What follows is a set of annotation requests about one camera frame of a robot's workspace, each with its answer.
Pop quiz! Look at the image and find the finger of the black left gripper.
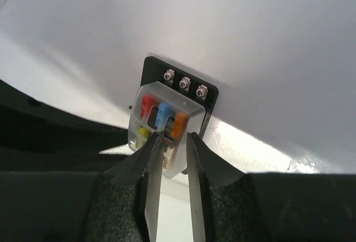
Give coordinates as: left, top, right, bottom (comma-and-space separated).
1, 81, 128, 171

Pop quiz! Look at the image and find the clear fuse box cover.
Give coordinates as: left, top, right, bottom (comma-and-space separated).
128, 82, 206, 179

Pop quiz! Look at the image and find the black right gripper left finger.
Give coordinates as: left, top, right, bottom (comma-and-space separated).
1, 132, 164, 241

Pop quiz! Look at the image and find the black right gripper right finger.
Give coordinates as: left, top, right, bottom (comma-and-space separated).
186, 133, 355, 241

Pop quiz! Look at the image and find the blue blade fuse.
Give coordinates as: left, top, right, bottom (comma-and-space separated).
155, 103, 174, 129

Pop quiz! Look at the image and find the black fuse box base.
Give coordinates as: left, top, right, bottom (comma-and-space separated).
140, 56, 219, 137

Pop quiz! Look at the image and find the red blade fuse front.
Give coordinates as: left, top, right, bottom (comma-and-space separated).
141, 95, 156, 118

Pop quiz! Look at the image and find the orange blade fuse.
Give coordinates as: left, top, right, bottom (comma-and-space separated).
171, 112, 187, 139
162, 145, 175, 170

